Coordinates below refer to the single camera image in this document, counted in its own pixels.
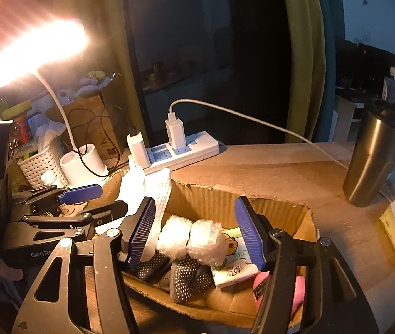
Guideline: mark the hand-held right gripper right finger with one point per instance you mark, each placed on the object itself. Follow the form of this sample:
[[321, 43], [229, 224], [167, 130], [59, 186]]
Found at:
[[249, 236]]

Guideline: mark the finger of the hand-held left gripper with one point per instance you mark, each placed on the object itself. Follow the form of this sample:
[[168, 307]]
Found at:
[[79, 220], [82, 193]]

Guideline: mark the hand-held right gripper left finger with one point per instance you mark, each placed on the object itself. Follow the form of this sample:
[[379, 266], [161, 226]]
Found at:
[[142, 236]]

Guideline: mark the cartoon print tissue pack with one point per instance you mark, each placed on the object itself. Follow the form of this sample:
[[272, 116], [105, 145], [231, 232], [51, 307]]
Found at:
[[235, 262]]

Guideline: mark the white bubble wrap ball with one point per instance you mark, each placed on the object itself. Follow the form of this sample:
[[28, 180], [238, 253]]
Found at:
[[173, 236], [206, 243]]

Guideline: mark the grey dotted sock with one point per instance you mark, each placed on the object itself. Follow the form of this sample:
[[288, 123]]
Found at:
[[187, 280], [152, 268]]

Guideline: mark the white towel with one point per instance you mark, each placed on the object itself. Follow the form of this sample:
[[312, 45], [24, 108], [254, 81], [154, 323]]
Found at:
[[131, 188]]

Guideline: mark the pink sock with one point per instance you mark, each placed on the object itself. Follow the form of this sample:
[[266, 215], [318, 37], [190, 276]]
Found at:
[[258, 285]]

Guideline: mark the white dotted sock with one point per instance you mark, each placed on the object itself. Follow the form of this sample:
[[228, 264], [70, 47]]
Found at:
[[157, 188]]

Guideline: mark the cardboard box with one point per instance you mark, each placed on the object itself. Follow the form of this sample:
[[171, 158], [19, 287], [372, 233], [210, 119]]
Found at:
[[197, 195]]

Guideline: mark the person's left hand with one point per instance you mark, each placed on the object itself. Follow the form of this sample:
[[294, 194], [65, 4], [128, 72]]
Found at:
[[9, 272]]

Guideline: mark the white plastic basket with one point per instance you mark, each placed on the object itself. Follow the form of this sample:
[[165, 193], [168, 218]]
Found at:
[[41, 163]]

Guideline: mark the red can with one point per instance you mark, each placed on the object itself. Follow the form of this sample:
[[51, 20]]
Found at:
[[23, 132]]

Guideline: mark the white plastic bag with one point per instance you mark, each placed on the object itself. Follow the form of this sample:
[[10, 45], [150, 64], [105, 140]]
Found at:
[[46, 132]]

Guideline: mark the brown paper bag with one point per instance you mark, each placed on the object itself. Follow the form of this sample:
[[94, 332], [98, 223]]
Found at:
[[93, 118]]

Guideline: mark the yellow sponge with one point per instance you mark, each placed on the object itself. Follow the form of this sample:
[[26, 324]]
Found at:
[[16, 108]]

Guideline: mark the white power strip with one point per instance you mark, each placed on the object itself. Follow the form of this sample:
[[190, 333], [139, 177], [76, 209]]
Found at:
[[190, 149]]

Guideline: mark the yellow plush toy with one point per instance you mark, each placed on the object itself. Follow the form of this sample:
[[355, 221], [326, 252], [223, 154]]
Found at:
[[96, 74]]

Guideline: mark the white desk lamp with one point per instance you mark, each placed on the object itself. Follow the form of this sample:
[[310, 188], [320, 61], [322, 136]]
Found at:
[[34, 52]]

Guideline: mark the steel tumbler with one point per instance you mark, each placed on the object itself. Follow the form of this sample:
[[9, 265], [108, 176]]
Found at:
[[374, 153]]

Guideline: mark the dark window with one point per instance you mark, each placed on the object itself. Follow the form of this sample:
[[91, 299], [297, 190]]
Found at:
[[211, 59]]

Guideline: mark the yellow curtain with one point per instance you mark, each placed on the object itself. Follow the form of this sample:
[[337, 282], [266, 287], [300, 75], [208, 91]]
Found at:
[[305, 59]]

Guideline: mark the teal curtain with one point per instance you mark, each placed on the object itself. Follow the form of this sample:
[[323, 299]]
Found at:
[[333, 59]]

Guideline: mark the black monitor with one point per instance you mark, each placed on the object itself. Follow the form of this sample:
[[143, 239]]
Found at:
[[378, 66], [345, 62]]

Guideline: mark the clear water bottle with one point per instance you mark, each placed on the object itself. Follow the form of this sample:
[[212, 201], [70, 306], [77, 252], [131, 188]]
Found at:
[[394, 83]]

